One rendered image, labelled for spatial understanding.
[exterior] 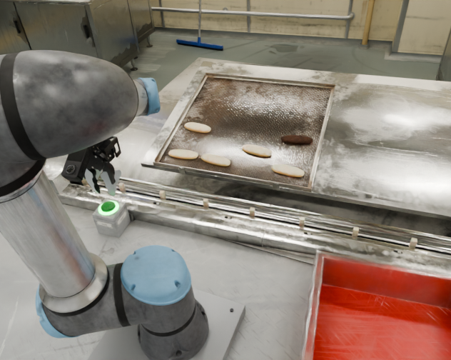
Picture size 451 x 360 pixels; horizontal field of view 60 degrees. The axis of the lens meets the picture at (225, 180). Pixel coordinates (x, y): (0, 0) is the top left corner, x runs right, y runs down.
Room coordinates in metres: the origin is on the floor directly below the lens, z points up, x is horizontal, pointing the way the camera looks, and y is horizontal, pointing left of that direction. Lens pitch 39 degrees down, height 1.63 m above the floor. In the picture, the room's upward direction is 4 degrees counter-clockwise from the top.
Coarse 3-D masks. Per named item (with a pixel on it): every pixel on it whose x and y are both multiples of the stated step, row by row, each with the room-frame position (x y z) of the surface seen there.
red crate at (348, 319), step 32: (320, 320) 0.48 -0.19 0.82; (352, 320) 0.47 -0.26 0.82; (384, 320) 0.47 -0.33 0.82; (416, 320) 0.46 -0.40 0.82; (448, 320) 0.46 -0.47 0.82; (320, 352) 0.40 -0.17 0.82; (352, 352) 0.40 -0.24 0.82; (384, 352) 0.39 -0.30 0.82; (416, 352) 0.39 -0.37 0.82; (448, 352) 0.39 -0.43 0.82
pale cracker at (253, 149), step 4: (248, 144) 1.05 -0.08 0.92; (244, 148) 1.03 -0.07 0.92; (248, 148) 1.03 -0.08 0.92; (252, 148) 1.03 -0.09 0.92; (256, 148) 1.02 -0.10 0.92; (260, 148) 1.02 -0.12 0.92; (264, 148) 1.02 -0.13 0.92; (248, 152) 1.02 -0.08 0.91; (252, 152) 1.01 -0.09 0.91; (256, 152) 1.01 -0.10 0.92; (260, 152) 1.00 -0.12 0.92; (264, 152) 1.00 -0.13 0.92; (268, 152) 1.00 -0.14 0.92; (264, 156) 0.99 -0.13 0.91
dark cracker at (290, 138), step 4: (284, 136) 1.06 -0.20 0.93; (288, 136) 1.06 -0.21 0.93; (292, 136) 1.06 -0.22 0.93; (296, 136) 1.05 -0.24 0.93; (300, 136) 1.05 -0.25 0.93; (304, 136) 1.05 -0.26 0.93; (284, 140) 1.05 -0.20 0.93; (288, 140) 1.04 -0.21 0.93; (292, 140) 1.04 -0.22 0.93; (296, 140) 1.04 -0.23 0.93; (300, 140) 1.04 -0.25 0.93; (304, 140) 1.03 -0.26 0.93; (308, 140) 1.03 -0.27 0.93; (312, 140) 1.04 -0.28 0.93
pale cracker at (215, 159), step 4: (204, 156) 1.02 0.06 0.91; (208, 156) 1.01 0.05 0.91; (212, 156) 1.01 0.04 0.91; (216, 156) 1.01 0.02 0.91; (220, 156) 1.01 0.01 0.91; (204, 160) 1.01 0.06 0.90; (208, 160) 1.00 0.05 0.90; (212, 160) 1.00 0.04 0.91; (216, 160) 0.99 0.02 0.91; (220, 160) 0.99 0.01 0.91; (224, 160) 0.99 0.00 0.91; (228, 160) 0.99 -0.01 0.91; (216, 164) 0.98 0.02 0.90; (220, 164) 0.98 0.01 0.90; (224, 164) 0.97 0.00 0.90; (228, 164) 0.98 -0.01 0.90
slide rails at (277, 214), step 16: (128, 192) 0.93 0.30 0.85; (176, 192) 0.92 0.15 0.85; (208, 208) 0.84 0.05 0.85; (240, 208) 0.83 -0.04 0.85; (256, 208) 0.82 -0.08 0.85; (288, 224) 0.75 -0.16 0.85; (320, 224) 0.74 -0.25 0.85; (336, 224) 0.74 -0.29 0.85; (368, 240) 0.68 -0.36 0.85; (400, 240) 0.67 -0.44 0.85; (448, 256) 0.61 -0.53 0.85
